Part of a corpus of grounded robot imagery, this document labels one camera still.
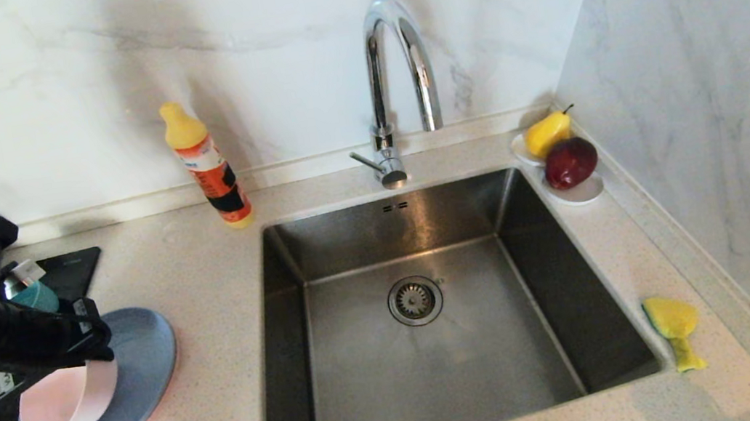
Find small light pink plate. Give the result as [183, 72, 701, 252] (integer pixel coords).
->
[13, 357, 127, 421]

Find teal bowl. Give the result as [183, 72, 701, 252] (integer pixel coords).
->
[8, 279, 61, 319]

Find blue plate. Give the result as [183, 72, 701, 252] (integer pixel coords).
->
[3, 302, 188, 421]

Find orange dish soap bottle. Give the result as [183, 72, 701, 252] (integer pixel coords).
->
[158, 92, 257, 238]

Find yellow sponge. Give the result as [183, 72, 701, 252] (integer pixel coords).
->
[641, 291, 709, 378]

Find metal sink drain strainer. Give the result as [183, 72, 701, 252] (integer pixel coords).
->
[385, 273, 447, 331]

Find stainless steel sink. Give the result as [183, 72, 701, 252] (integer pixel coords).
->
[228, 149, 672, 421]

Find chrome gooseneck faucet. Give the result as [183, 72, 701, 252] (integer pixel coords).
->
[328, 0, 451, 195]

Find yellow pear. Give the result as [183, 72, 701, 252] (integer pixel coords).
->
[522, 103, 581, 161]

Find dark red apple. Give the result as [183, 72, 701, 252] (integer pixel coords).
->
[541, 133, 603, 192]

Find white fruit dish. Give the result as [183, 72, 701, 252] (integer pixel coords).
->
[509, 121, 608, 214]

